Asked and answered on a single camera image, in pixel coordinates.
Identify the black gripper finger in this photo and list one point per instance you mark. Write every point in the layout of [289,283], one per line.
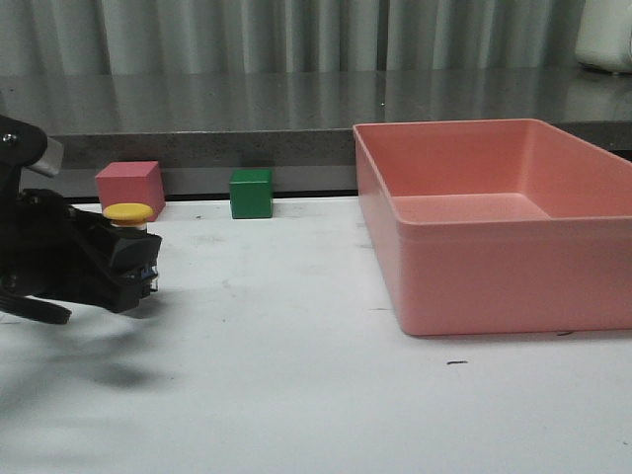
[93,280]

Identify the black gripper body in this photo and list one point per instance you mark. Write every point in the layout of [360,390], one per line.
[49,251]

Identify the yellow push button switch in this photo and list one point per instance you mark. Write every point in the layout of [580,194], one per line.
[131,213]

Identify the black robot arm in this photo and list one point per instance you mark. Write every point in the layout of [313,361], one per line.
[26,146]

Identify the pink cube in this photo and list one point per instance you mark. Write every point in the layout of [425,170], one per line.
[132,182]

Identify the green cube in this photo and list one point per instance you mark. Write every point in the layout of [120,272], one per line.
[251,193]

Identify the pink plastic bin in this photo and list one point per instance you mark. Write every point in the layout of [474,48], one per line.
[496,226]

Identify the white appliance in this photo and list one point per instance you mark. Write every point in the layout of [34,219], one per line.
[604,36]

